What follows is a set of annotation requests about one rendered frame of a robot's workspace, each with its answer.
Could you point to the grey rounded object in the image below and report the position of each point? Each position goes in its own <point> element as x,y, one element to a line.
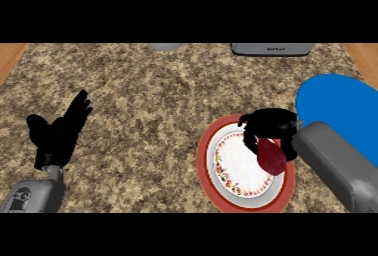
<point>166,46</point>

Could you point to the blue plate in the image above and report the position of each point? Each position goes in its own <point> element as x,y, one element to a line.
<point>344,110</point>

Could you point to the grey flat appliance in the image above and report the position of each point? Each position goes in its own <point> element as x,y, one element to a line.
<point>272,48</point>

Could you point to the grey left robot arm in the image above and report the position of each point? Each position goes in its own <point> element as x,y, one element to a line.
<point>36,194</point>

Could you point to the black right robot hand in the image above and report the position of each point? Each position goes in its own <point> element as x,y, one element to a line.
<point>275,124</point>

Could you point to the red-rimmed white plate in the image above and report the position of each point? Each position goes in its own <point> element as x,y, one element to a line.
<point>236,166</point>

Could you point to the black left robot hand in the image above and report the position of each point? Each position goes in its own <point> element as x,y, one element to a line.
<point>61,133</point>

